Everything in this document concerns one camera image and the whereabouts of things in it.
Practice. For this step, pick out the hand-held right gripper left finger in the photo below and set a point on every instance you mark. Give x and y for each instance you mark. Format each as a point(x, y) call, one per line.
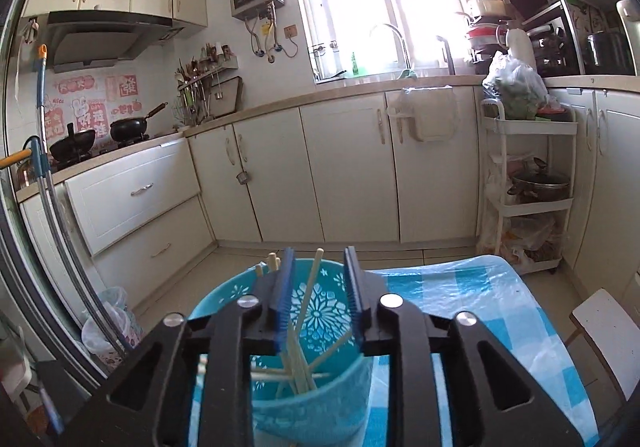
point(282, 297)

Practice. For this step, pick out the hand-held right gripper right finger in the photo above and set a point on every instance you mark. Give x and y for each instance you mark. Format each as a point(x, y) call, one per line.
point(354, 297)

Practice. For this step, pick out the teal perforated plastic basket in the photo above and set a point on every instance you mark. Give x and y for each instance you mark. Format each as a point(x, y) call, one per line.
point(310, 419)

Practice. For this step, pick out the blue white checkered tablecloth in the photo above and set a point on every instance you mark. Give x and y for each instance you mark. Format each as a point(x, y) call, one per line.
point(475, 287)

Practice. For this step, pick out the small metal hanging object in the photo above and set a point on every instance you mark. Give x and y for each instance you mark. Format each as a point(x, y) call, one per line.
point(243, 178)

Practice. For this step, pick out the cream base cabinets under window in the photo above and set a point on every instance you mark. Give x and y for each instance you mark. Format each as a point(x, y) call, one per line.
point(340, 167)

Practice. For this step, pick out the white rolling cart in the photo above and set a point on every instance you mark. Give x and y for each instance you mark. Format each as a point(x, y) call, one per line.
point(492, 207)

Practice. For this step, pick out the small trash bin with bag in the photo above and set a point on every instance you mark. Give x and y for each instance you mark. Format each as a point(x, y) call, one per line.
point(112, 327)

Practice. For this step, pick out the cream drawer cabinet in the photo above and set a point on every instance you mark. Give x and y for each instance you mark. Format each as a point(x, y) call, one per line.
point(135, 207)

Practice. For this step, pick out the crumpled bags on cart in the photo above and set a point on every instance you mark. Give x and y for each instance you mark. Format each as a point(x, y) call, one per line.
point(525, 239)

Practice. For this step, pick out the white hanging waste bin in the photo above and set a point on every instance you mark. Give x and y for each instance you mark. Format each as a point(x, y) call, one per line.
point(432, 114)

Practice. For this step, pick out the wooden cutting board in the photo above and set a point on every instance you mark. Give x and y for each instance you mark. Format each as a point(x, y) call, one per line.
point(227, 97)

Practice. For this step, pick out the steel pot with lid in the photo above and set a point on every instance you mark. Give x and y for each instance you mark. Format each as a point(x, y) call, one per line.
point(540, 184)

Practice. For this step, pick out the black frying pan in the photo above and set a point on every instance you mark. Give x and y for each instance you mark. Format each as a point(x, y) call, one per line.
point(127, 127)

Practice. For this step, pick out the green bottle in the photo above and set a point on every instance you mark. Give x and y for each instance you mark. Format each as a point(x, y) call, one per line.
point(354, 64)

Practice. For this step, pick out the white wooden stool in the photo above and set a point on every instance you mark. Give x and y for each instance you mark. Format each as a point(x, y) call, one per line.
point(607, 332)

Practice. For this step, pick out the chrome sink faucet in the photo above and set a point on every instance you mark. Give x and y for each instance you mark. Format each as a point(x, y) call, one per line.
point(400, 42)

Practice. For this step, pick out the black wok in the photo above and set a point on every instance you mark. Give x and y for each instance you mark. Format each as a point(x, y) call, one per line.
point(72, 144)

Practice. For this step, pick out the black faucet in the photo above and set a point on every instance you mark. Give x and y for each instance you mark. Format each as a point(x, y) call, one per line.
point(447, 54)

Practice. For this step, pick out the plastic bag of vegetables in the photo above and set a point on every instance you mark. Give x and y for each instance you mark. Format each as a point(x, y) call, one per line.
point(515, 87)

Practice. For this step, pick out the cream base cabinets under rack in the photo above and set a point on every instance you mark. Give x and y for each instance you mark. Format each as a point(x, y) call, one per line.
point(605, 167)

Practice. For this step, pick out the metal kettle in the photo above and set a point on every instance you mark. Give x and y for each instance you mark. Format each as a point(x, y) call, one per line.
point(27, 174)

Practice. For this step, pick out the red basin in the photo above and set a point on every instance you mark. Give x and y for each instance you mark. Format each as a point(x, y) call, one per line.
point(482, 36)

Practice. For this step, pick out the white tall pitcher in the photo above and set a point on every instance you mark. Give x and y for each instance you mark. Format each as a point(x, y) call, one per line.
point(520, 49)

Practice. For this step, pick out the black countertop appliance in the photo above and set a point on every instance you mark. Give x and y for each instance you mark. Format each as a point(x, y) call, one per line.
point(555, 52)

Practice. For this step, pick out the white pot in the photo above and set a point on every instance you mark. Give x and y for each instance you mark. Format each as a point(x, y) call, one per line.
point(486, 7)

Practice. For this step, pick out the range hood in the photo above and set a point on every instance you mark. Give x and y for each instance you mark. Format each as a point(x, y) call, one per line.
point(95, 37)

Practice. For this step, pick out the metal kitchen shelf rack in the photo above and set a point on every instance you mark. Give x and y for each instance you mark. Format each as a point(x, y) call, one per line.
point(570, 17)

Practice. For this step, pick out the black stock pot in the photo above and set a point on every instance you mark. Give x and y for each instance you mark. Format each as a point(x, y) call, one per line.
point(610, 52)

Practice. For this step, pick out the wall utensil rack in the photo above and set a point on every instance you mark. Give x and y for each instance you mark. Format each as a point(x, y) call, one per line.
point(192, 82)

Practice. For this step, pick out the wall power outlet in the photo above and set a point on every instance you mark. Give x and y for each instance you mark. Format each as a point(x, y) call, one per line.
point(291, 31)

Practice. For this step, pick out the red wall stickers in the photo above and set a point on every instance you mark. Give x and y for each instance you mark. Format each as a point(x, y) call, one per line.
point(90, 107)

